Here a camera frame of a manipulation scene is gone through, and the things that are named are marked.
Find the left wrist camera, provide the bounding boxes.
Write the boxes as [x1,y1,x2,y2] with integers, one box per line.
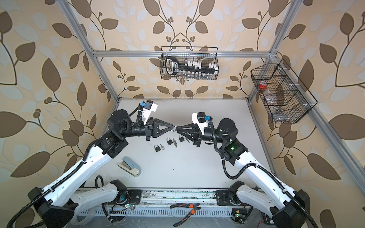
[138,100,158,125]

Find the red orange pliers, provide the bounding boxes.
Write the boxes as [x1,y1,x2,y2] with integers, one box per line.
[169,202,202,228]

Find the back wire basket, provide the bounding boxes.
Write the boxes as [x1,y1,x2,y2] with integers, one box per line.
[159,45,220,80]

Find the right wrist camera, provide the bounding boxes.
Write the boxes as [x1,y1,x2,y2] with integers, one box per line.
[192,112,211,134]

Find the red cap item in basket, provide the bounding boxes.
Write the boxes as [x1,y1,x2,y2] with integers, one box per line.
[258,81,268,91]

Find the black white tool in basket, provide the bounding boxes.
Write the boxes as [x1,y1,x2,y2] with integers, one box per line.
[164,57,219,75]

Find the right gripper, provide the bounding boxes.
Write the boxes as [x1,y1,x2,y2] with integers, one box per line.
[179,123,227,148]

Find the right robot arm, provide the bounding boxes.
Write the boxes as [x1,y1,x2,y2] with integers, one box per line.
[176,116,318,228]

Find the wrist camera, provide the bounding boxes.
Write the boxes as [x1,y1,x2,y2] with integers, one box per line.
[192,112,211,134]
[138,100,158,125]

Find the wire basket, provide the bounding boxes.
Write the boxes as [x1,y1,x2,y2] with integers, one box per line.
[159,45,220,80]
[251,59,317,124]

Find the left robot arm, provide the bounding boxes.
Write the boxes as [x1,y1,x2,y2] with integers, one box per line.
[7,100,174,228]

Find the right wire basket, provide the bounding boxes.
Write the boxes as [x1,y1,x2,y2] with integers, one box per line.
[251,59,317,124]

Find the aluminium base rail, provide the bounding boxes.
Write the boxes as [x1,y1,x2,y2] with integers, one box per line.
[71,187,253,221]

